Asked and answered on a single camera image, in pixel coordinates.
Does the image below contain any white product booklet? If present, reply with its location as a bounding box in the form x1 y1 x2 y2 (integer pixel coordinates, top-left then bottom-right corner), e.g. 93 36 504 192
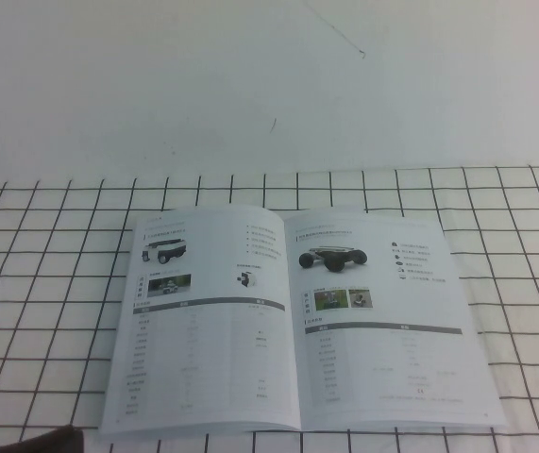
98 205 509 438

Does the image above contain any white black-grid tablecloth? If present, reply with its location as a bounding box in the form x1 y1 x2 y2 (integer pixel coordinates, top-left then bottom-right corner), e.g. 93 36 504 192
0 164 539 453

